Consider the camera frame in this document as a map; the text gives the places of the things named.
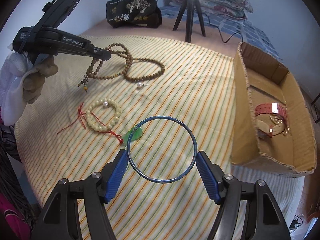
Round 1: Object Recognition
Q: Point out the brown wooden bead necklace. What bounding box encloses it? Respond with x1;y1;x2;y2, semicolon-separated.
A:
78;42;166;93

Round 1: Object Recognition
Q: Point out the blue thin bangle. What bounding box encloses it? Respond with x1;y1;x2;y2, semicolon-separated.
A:
130;115;199;185

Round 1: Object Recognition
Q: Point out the cream bead bracelet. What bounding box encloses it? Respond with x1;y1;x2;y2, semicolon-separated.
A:
85;97;123;132

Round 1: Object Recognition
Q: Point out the red strap wristwatch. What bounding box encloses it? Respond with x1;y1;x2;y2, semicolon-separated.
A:
255;102;290;139

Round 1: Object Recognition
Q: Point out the white pearl necklace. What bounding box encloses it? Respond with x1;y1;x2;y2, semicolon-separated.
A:
267;114;291;136

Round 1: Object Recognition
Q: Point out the left gloved hand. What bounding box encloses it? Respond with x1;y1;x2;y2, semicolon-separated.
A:
1;52;58;126

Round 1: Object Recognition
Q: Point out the black printed gift bag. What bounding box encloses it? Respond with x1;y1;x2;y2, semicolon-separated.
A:
106;0;162;28

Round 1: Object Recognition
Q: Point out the yellow striped cloth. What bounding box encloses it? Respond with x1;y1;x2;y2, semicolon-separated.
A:
15;36;304;239

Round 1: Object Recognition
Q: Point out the brown cardboard box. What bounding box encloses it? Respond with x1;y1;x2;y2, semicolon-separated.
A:
231;42;317;177

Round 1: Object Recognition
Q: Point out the black tripod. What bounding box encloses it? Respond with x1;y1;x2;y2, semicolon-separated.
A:
173;0;206;43

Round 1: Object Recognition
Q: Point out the floral folded quilt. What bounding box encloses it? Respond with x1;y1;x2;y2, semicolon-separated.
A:
166;0;254;21

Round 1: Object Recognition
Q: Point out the black metal rack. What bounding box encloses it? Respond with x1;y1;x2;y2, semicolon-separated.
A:
310;93;320;124

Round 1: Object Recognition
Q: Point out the blue checked blanket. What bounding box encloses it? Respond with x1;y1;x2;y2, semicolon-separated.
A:
159;4;284;62

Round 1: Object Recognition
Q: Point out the black cable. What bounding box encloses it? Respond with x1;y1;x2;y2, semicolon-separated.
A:
204;15;247;45

